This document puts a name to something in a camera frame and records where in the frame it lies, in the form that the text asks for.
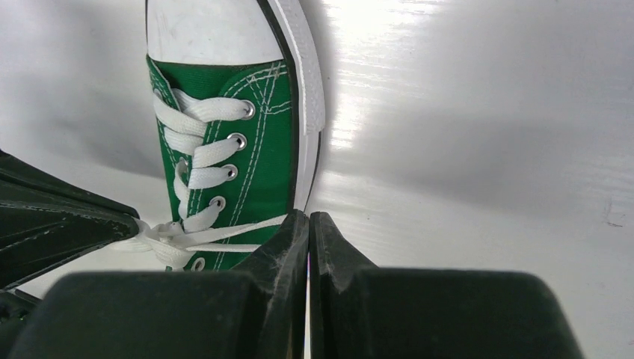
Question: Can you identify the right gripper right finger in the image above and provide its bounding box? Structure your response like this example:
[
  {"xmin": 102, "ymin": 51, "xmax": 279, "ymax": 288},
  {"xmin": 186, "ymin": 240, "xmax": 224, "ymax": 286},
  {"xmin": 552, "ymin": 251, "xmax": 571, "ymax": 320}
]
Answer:
[{"xmin": 310, "ymin": 212, "xmax": 582, "ymax": 358}]

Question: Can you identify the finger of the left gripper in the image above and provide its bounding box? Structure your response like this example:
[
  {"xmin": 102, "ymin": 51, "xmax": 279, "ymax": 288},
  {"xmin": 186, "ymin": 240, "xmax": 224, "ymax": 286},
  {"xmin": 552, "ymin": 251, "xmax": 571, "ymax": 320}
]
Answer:
[{"xmin": 1, "ymin": 152, "xmax": 139, "ymax": 290}]

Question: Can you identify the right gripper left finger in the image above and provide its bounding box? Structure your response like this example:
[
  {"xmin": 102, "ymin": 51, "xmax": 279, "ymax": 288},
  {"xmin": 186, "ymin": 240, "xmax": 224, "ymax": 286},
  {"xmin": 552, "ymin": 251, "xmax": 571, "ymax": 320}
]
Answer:
[{"xmin": 7, "ymin": 211, "xmax": 308, "ymax": 358}]

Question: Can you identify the white shoelace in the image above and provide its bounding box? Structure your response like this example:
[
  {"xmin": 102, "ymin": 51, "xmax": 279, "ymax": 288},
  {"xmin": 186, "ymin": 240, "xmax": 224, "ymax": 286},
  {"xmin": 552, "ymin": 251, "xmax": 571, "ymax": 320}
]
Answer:
[{"xmin": 109, "ymin": 89, "xmax": 286, "ymax": 271}]

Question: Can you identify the green canvas sneaker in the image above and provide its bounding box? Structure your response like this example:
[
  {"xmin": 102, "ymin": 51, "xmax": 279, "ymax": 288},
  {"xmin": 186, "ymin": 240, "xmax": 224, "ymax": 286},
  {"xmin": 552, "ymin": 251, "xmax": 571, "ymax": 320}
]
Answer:
[{"xmin": 145, "ymin": 1, "xmax": 325, "ymax": 271}]

